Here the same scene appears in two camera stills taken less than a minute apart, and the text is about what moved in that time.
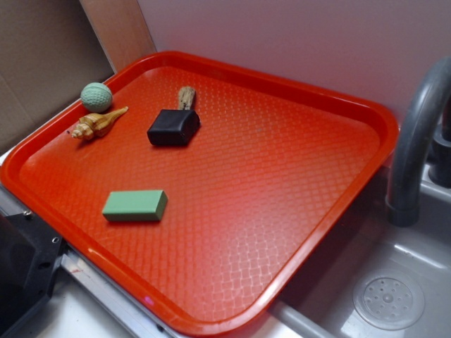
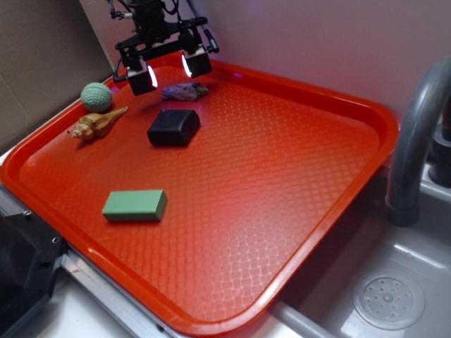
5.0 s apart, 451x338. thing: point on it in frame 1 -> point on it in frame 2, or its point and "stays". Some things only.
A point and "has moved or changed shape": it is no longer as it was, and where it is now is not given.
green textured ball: (96, 97) stays
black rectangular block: (174, 127) stays
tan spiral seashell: (94, 125) stays
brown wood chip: (186, 94) has moved or changed shape
